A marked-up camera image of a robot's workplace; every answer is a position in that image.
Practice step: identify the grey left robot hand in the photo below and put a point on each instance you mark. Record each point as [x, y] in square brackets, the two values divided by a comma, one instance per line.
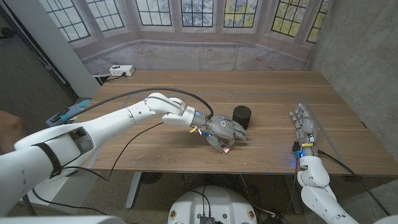
[222, 127]

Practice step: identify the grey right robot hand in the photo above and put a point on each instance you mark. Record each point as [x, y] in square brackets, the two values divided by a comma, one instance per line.
[306, 127]

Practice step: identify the red white matchbox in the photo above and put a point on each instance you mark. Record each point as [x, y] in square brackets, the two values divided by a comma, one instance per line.
[226, 148]

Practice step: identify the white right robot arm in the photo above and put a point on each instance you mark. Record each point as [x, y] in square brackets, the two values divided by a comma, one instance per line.
[317, 186]

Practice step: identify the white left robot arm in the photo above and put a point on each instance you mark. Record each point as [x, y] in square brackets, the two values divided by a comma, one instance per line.
[109, 121]

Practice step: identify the black cylindrical speaker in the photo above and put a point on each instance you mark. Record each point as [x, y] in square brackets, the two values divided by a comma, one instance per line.
[242, 113]

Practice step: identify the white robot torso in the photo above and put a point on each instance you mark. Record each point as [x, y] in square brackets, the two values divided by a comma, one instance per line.
[214, 202]

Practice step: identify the printed window backdrop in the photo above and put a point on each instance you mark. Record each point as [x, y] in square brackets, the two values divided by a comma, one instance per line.
[199, 56]

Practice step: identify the black round floor fan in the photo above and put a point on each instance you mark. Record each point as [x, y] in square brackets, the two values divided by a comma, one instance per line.
[152, 178]

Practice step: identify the white table leg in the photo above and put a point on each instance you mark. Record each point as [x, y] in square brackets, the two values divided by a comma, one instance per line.
[133, 189]

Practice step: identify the white power strip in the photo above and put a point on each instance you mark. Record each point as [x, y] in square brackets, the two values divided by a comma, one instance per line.
[121, 70]

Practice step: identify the blue tray with remote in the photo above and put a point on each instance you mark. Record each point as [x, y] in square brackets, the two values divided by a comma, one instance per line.
[73, 110]

